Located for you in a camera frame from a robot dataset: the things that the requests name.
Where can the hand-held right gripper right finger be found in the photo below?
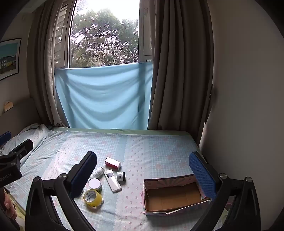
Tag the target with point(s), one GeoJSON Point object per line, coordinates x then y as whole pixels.
{"type": "Point", "coordinates": [203, 175]}

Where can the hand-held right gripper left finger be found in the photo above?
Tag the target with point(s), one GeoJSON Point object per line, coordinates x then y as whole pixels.
{"type": "Point", "coordinates": [81, 177]}

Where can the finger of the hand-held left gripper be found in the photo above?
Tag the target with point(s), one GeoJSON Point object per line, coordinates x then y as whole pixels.
{"type": "Point", "coordinates": [22, 147]}
{"type": "Point", "coordinates": [5, 136]}

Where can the white lid green jar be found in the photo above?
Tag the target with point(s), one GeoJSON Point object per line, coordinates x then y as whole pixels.
{"type": "Point", "coordinates": [95, 184]}

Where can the small white bottle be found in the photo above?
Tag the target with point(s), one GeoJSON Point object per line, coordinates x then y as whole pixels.
{"type": "Point", "coordinates": [97, 172]}

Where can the yellow tape roll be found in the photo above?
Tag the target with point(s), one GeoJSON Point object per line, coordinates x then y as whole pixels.
{"type": "Point", "coordinates": [93, 197]}

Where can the white rectangular tube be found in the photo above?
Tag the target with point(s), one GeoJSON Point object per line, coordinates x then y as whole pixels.
{"type": "Point", "coordinates": [112, 181]}

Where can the cardboard box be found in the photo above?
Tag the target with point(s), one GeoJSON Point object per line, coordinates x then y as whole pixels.
{"type": "Point", "coordinates": [177, 195]}

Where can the red carton box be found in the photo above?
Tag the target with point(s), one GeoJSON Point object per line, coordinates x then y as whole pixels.
{"type": "Point", "coordinates": [113, 163]}

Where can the small black jar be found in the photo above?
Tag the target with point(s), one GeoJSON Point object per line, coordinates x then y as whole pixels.
{"type": "Point", "coordinates": [121, 176]}

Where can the person's left hand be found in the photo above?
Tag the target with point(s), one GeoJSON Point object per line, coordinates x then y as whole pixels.
{"type": "Point", "coordinates": [10, 205]}

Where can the small tan object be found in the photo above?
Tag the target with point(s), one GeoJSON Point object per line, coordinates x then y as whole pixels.
{"type": "Point", "coordinates": [8, 105]}

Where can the checkered floral bed sheet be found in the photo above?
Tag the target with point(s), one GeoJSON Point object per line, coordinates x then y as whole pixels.
{"type": "Point", "coordinates": [144, 151]}

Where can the grey-brown curtain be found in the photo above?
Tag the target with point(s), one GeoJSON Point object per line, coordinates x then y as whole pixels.
{"type": "Point", "coordinates": [177, 66]}
{"type": "Point", "coordinates": [44, 66]}

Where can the light blue cloth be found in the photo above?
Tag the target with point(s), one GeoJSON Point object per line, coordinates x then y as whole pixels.
{"type": "Point", "coordinates": [104, 95]}

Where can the window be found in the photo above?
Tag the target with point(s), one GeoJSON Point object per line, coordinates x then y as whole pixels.
{"type": "Point", "coordinates": [104, 33]}

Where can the framed wall picture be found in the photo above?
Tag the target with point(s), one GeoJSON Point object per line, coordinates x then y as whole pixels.
{"type": "Point", "coordinates": [8, 58]}

